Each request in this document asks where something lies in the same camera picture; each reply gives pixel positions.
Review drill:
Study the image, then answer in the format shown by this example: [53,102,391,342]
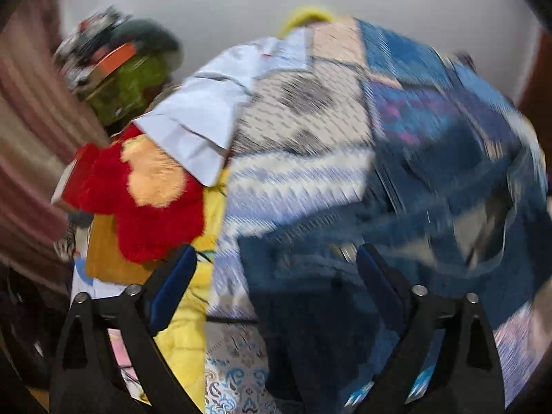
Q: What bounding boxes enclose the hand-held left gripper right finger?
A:
[356,243,506,414]

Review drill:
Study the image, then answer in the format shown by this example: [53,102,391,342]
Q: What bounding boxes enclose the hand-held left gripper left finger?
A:
[49,244,199,414]

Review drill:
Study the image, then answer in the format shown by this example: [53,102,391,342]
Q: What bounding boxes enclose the blue denim jacket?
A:
[236,144,552,414]

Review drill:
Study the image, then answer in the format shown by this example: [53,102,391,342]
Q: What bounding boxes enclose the pile of clothes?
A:
[53,6,135,96]

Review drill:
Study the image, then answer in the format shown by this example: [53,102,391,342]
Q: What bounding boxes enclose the yellow cartoon blanket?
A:
[149,167,230,414]

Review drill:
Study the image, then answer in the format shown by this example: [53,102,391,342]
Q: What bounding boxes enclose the brown cardboard box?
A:
[85,213,165,286]

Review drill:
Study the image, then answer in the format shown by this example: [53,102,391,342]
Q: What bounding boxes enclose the red plush toy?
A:
[61,124,206,265]

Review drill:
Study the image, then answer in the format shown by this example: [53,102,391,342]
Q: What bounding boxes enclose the black white striped cloth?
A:
[53,221,88,265]

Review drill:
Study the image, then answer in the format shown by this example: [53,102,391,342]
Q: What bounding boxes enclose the red box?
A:
[50,144,101,208]

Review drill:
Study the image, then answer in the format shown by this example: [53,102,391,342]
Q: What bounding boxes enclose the light blue shirt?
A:
[133,36,312,189]

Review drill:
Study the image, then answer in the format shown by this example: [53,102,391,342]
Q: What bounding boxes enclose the green cloth covered cabinet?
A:
[83,53,172,127]

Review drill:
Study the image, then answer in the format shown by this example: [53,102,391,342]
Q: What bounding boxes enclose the blue patchwork quilt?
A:
[205,16,549,414]

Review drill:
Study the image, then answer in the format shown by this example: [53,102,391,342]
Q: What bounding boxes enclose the striped brown curtain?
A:
[0,0,110,287]

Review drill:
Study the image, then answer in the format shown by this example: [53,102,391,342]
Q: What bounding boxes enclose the orange box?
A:
[92,42,137,79]

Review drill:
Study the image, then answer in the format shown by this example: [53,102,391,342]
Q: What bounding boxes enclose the brown wooden door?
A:
[514,29,552,122]

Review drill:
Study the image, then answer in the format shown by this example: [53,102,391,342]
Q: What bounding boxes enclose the yellow pillow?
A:
[275,6,336,40]

